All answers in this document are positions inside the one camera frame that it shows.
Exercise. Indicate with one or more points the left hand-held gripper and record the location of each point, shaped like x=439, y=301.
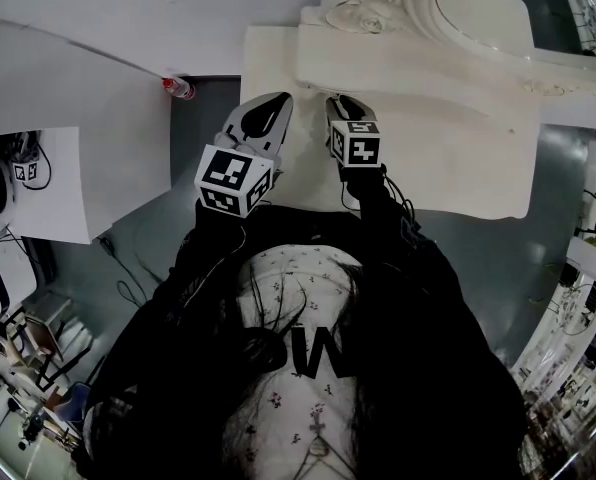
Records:
x=250, y=138

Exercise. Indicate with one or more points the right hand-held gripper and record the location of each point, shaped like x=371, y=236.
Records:
x=359, y=143

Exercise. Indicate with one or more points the white dressing table drawer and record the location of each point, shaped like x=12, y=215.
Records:
x=315, y=84

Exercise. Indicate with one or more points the white dressing table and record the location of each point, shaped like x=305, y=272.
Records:
x=428, y=158

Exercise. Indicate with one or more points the person's left forearm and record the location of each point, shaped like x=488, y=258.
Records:
x=213, y=253

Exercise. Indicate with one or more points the person's right forearm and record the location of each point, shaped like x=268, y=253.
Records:
x=378, y=203

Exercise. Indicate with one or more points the red label water bottle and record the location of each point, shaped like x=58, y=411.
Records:
x=179, y=88

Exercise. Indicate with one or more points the white desk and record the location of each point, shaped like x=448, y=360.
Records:
x=68, y=78

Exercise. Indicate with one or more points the spare hand-held gripper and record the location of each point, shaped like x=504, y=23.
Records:
x=25, y=170

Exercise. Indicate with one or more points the white shelf rack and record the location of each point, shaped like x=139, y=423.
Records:
x=568, y=348

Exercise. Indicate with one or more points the cluttered workbench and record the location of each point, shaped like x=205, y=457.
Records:
x=23, y=383

